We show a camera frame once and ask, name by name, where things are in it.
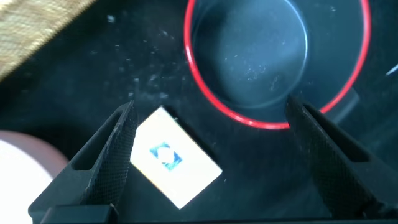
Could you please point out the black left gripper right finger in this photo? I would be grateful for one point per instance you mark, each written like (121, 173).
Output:
(335, 174)

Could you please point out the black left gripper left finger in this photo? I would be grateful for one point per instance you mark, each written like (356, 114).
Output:
(105, 174)

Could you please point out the gold bordered card box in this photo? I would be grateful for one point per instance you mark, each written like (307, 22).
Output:
(174, 161)

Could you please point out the pink bowl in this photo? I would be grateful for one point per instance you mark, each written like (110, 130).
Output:
(21, 180)

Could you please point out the dark table cloth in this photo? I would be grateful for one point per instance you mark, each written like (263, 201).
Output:
(77, 93)

